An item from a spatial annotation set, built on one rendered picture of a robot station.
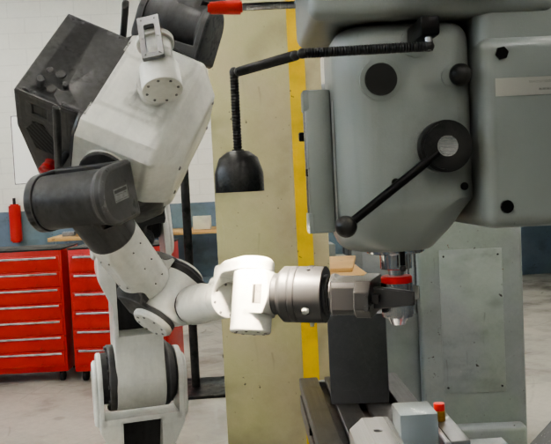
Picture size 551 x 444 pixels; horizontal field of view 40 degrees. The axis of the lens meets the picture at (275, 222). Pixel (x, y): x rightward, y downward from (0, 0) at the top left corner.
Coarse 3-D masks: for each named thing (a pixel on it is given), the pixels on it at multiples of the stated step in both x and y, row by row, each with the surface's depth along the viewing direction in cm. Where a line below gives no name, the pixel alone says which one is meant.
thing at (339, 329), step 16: (336, 320) 156; (352, 320) 156; (368, 320) 156; (384, 320) 156; (336, 336) 156; (352, 336) 156; (368, 336) 156; (384, 336) 156; (336, 352) 157; (352, 352) 156; (368, 352) 156; (384, 352) 156; (336, 368) 157; (352, 368) 157; (368, 368) 156; (384, 368) 156; (336, 384) 157; (352, 384) 157; (368, 384) 157; (384, 384) 156; (336, 400) 157; (352, 400) 157; (368, 400) 157; (384, 400) 157
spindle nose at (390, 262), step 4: (380, 256) 114; (384, 256) 113; (388, 256) 113; (392, 256) 112; (396, 256) 112; (408, 256) 113; (380, 260) 114; (384, 260) 113; (388, 260) 113; (392, 260) 113; (396, 260) 112; (408, 260) 113; (380, 264) 114; (384, 264) 113; (388, 264) 113; (392, 264) 113; (396, 264) 112; (408, 264) 113; (380, 268) 114; (384, 268) 113; (388, 268) 113; (392, 268) 113; (396, 268) 112; (408, 268) 113
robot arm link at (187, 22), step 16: (160, 0) 145; (176, 0) 145; (192, 0) 144; (208, 0) 145; (224, 0) 150; (144, 16) 145; (160, 16) 144; (176, 16) 143; (192, 16) 143; (176, 32) 144; (192, 32) 143
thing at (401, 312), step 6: (396, 288) 113; (402, 288) 113; (408, 288) 113; (408, 306) 113; (384, 312) 114; (390, 312) 113; (396, 312) 113; (402, 312) 113; (408, 312) 113; (390, 318) 113; (396, 318) 113; (402, 318) 113
